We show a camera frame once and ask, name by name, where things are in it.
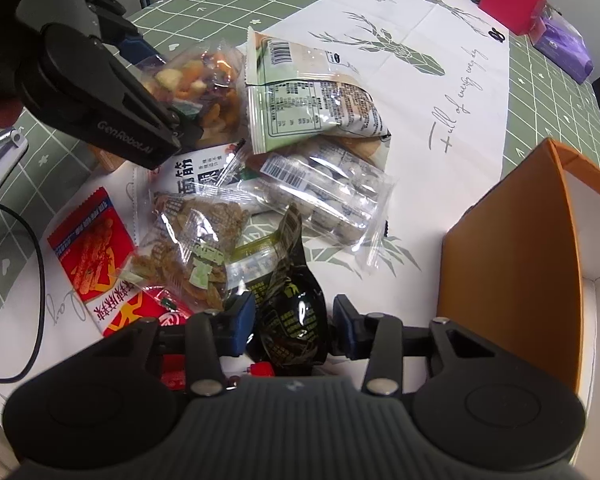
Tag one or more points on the clear packet of round candies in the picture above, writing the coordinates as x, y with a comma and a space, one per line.
330, 200

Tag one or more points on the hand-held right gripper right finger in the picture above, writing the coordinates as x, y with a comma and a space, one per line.
345, 326

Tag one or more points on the clear dried fruit bag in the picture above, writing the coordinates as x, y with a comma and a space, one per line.
207, 92

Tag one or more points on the purple tissue pack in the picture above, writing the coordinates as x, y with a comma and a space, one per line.
565, 47

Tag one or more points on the white packet with black characters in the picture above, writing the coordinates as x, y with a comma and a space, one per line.
190, 180

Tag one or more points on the red and yellow snack packet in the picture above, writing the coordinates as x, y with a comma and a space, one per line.
90, 260

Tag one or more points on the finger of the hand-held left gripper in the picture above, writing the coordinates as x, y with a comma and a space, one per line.
145, 105
135, 50

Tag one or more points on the white printed table runner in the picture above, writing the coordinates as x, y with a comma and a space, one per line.
420, 125

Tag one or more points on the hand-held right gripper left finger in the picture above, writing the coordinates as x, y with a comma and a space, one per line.
240, 321

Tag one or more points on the green and white snack packet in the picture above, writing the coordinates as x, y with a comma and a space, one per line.
305, 105

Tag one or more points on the black snack packet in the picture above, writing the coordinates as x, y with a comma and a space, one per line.
292, 320

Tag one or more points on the beige snack packet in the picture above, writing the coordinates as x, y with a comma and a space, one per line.
365, 146

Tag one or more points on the orange box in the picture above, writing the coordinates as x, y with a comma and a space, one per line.
510, 260

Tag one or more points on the pink box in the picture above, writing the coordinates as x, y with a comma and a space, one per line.
507, 0

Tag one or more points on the olive green snack packet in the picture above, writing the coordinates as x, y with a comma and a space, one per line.
252, 260

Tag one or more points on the clear packet of brown crisps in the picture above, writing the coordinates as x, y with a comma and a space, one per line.
195, 240

